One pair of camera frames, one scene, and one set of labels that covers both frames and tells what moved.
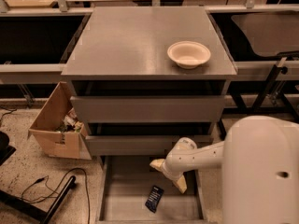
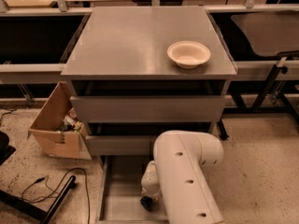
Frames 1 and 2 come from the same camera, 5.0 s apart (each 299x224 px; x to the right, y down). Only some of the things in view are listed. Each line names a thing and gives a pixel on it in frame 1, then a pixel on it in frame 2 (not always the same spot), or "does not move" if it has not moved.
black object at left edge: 6,149 does not move
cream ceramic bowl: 189,54 does not move
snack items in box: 70,123 does not move
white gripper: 170,168 -> 150,183
